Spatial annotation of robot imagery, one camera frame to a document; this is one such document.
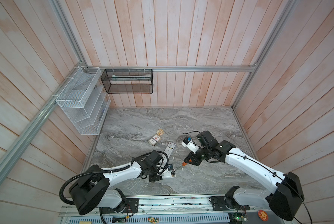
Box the playing card box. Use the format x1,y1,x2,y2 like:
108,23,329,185
148,134,161,146

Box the white air conditioner remote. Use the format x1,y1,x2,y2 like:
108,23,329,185
161,170,176,179

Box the black corrugated cable conduit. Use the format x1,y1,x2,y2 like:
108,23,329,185
58,164,131,205

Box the black wire mesh basket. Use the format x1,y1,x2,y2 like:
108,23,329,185
101,68,154,94

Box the aluminium mounting rail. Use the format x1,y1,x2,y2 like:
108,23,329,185
57,193,291,217

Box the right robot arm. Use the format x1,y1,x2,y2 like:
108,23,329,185
182,131,305,221

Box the red round sticker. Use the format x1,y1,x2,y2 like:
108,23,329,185
258,210,269,222

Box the round wooden coaster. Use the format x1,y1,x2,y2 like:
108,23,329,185
156,129,164,136

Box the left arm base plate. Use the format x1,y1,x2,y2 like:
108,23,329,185
100,197,139,214

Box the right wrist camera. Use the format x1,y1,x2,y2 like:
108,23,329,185
182,136,200,154

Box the white wire mesh shelf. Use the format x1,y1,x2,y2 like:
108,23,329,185
56,66,111,135

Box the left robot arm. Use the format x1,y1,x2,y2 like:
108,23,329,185
59,150,169,215

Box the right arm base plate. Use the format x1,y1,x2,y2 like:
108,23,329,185
209,196,250,211

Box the white TV remote control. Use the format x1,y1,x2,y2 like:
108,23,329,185
164,142,176,157

